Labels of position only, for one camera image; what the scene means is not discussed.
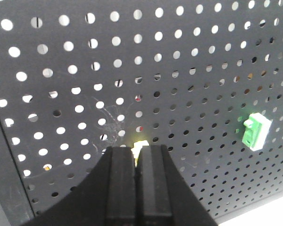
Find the green white toggle switch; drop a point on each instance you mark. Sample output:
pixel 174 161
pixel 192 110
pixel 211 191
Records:
pixel 257 127

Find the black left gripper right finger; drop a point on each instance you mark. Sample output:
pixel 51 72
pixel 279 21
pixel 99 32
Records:
pixel 163 196

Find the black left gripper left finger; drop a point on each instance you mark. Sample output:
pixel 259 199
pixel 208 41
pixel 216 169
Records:
pixel 106 197

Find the yellow white toggle switch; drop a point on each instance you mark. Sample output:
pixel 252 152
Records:
pixel 137 146

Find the black perforated pegboard panel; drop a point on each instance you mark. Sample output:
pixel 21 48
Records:
pixel 77 76

